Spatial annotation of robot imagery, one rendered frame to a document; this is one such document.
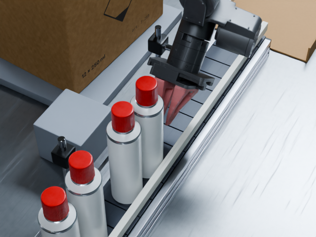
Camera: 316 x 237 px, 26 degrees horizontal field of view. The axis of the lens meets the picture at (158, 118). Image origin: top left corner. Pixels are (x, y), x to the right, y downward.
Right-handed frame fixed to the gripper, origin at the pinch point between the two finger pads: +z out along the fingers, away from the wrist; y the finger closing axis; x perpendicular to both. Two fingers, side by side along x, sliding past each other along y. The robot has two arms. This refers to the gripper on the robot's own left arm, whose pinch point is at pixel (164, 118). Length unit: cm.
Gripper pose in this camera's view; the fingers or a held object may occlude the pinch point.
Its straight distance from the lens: 115.2
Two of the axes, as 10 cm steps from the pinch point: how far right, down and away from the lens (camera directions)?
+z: -3.2, 9.3, 1.9
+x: 3.7, -0.6, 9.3
